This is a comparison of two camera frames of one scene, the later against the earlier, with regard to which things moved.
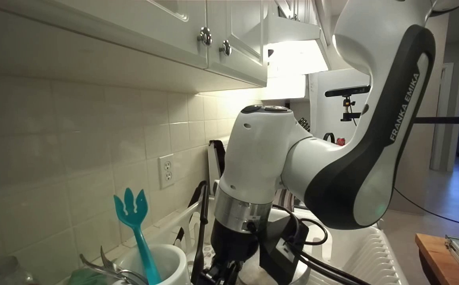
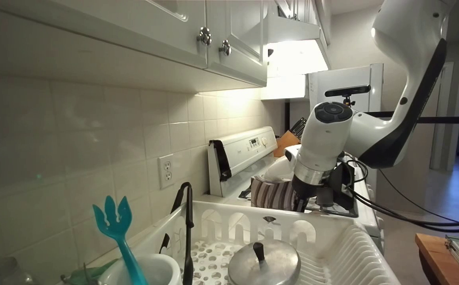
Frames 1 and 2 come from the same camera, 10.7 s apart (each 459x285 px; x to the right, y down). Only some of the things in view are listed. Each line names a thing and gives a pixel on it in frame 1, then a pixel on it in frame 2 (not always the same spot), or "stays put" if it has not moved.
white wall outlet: (166, 170) stays put
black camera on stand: (345, 93) stays put
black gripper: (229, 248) → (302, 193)
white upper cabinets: (188, 45) stays put
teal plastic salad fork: (134, 215) → (115, 226)
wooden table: (441, 262) stays put
